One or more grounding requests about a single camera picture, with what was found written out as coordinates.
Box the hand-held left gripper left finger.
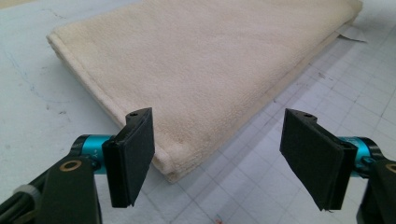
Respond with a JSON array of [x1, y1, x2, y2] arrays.
[[73, 107, 156, 209]]

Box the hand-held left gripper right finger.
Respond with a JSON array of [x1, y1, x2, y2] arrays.
[[278, 107, 384, 212]]

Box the cream towel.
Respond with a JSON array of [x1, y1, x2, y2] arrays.
[[46, 0, 368, 184]]

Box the white grid mat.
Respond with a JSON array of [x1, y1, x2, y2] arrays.
[[0, 0, 396, 224]]

